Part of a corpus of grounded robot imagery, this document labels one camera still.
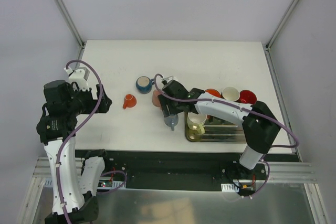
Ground grey-blue mug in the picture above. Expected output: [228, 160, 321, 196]
[164, 114, 179, 131]

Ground pale yellow-green mug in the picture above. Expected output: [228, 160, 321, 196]
[187, 112, 207, 134]

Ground bright orange mug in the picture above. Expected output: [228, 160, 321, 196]
[205, 89, 221, 98]

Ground dark green mug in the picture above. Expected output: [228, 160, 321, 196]
[221, 87, 240, 102]

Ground red mug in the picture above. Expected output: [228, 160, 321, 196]
[239, 90, 257, 104]

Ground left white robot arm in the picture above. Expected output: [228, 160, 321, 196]
[36, 80, 112, 223]

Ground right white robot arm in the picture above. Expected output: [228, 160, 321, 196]
[159, 78, 280, 179]

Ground pink mug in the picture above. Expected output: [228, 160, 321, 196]
[152, 90, 161, 109]

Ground blue ribbed mug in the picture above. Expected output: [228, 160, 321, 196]
[135, 76, 154, 94]

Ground small orange cup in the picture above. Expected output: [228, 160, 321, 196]
[122, 94, 137, 109]

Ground steel baking tray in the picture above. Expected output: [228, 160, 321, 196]
[184, 113, 246, 143]

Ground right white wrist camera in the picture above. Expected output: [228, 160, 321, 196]
[161, 76, 178, 85]

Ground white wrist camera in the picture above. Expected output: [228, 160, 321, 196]
[64, 67, 90, 92]
[161, 76, 178, 85]

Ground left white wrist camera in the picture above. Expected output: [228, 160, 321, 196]
[64, 67, 90, 92]

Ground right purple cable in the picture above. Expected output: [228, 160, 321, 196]
[154, 73, 300, 200]

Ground left white cable duct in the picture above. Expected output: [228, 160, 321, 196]
[44, 178, 126, 190]

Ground white cable duct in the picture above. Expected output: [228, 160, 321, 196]
[44, 178, 126, 190]
[221, 184, 257, 193]

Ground right white cable duct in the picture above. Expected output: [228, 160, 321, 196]
[221, 184, 257, 193]

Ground left aluminium frame post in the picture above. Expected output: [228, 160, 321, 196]
[54, 0, 85, 49]

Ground aluminium frame post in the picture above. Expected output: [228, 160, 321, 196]
[265, 0, 301, 51]
[54, 0, 85, 49]

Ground right aluminium frame post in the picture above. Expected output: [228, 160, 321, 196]
[265, 0, 301, 51]

